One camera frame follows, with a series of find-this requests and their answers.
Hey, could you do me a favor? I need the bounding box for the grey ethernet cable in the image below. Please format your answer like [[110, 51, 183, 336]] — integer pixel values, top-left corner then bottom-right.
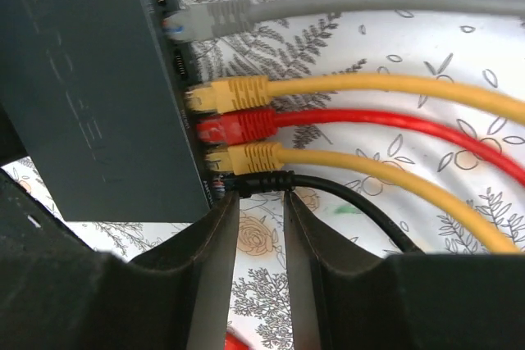
[[160, 0, 525, 43]]

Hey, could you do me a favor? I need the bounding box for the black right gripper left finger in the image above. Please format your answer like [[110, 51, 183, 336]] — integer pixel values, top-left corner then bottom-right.
[[130, 192, 240, 349]]

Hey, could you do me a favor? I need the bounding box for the loose red ethernet cable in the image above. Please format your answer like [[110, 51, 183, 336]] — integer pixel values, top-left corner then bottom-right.
[[224, 327, 249, 350]]

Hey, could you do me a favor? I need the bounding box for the red ethernet cable plugged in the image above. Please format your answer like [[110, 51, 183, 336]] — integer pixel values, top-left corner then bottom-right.
[[195, 107, 525, 186]]

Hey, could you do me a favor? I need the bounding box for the black ethernet cable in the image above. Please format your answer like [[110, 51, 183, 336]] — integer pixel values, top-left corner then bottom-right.
[[212, 169, 423, 253]]

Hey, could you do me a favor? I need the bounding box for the dark grey network switch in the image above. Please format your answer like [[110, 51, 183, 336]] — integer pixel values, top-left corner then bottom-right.
[[1, 0, 215, 223]]

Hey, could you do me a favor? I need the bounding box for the yellow ethernet cable lower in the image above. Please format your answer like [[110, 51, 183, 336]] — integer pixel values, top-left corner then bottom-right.
[[204, 141, 522, 255]]

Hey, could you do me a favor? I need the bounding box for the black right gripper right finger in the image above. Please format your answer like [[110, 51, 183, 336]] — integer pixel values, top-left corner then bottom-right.
[[284, 192, 390, 349]]

